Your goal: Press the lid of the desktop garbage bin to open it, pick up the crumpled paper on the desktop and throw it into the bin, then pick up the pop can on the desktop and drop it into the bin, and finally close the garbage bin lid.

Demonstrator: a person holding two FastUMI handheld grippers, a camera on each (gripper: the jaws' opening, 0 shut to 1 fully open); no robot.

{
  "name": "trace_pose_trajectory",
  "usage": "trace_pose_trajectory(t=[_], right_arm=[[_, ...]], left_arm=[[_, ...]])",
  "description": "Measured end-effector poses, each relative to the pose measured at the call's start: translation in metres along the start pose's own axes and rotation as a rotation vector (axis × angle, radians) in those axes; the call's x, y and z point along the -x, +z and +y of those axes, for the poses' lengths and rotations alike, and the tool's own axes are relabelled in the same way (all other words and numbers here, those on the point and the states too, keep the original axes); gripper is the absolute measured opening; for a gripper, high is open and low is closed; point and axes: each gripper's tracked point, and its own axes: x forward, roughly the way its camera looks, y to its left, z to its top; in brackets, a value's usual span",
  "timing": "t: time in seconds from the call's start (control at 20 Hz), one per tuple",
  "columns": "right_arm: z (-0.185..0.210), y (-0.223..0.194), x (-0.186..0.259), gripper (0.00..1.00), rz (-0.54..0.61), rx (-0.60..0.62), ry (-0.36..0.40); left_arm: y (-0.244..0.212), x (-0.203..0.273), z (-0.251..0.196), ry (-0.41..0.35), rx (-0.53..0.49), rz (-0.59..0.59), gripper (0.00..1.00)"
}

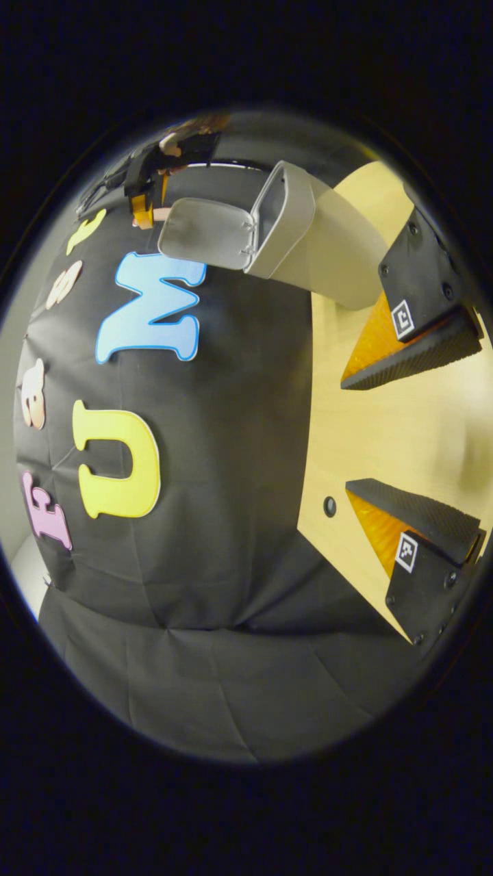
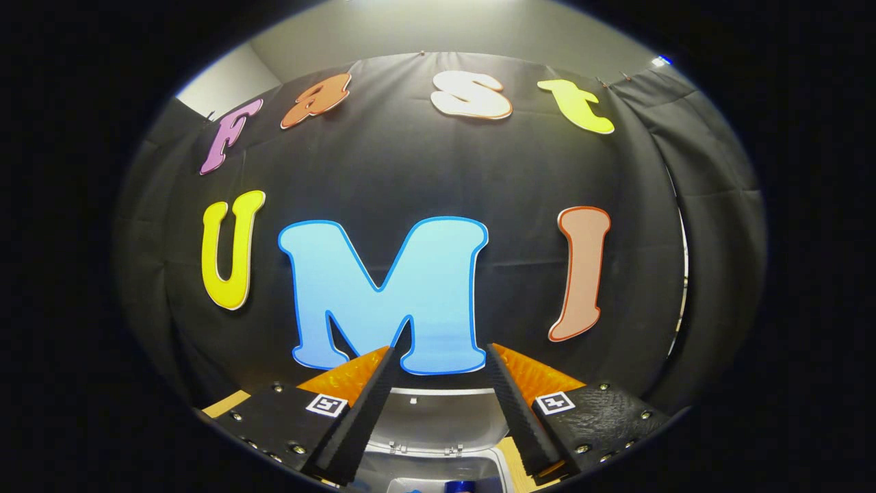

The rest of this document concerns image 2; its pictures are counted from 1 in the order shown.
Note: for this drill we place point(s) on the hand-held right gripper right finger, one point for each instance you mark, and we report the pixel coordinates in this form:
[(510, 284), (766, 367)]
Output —
[(520, 418)]

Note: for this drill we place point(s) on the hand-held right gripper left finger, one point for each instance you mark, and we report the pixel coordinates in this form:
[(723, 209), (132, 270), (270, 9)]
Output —
[(359, 418)]

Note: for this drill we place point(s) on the white desktop garbage bin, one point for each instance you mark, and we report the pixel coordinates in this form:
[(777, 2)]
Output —
[(438, 424)]

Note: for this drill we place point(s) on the blue silver pop can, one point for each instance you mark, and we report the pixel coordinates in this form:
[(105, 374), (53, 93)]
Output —
[(460, 487)]

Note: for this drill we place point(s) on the wooden desktop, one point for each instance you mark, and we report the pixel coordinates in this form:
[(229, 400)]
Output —
[(523, 465)]

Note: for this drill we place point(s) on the black backdrop cloth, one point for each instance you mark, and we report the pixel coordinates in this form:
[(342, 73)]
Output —
[(410, 171)]

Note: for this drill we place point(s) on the small ceiling light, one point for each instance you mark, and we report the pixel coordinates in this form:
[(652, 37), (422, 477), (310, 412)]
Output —
[(661, 61)]

